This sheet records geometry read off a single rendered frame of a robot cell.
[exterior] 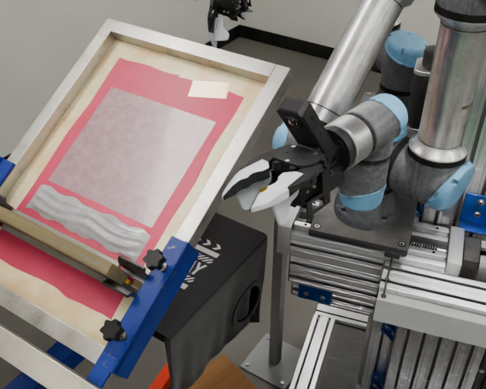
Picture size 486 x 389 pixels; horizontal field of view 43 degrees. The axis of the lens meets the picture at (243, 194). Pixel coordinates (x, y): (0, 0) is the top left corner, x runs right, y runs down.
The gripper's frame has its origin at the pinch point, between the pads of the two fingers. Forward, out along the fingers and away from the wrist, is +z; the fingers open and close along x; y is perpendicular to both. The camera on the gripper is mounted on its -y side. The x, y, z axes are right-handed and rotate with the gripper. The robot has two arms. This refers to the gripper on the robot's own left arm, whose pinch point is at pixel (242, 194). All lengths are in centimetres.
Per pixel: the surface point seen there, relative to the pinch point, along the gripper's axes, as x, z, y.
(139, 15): 311, -210, 67
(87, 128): 83, -26, 22
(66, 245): 56, 1, 32
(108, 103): 83, -33, 18
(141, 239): 50, -14, 37
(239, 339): 103, -83, 155
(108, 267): 44, -1, 34
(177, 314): 53, -21, 66
